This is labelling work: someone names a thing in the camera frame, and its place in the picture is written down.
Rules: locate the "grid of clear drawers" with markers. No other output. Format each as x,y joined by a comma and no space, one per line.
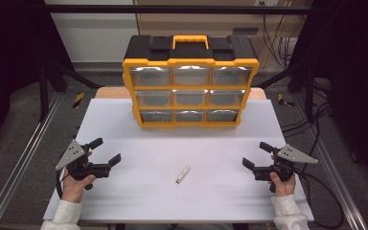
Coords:
191,76

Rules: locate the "yellow black drawer organizer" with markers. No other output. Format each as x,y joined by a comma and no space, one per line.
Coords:
140,48

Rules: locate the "white foam board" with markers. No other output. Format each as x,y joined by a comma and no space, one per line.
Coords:
172,204

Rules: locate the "person's left hand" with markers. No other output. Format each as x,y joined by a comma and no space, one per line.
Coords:
73,188

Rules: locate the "clear plastic drawer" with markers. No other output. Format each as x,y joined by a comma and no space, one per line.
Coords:
156,116

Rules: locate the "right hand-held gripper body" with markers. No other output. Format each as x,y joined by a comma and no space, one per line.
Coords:
279,169

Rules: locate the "person's right hand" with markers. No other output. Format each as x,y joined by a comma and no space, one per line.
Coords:
284,188

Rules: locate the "black metal stand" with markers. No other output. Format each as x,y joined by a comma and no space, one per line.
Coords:
310,96
43,96

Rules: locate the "aluminium floor rail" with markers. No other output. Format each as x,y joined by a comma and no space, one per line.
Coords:
325,156
24,156

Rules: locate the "white panel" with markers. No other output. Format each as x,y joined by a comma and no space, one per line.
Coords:
92,38

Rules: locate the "black horizontal frame bar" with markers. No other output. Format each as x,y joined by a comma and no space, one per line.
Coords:
172,9

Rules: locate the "yellow black tape marker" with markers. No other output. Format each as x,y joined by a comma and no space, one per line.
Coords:
78,100
282,100

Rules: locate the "black curtain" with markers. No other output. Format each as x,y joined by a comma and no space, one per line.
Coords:
6,48
357,64

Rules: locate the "small white stick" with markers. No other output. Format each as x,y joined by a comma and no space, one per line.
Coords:
183,174

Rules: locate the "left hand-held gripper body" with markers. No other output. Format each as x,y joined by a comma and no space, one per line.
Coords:
83,167

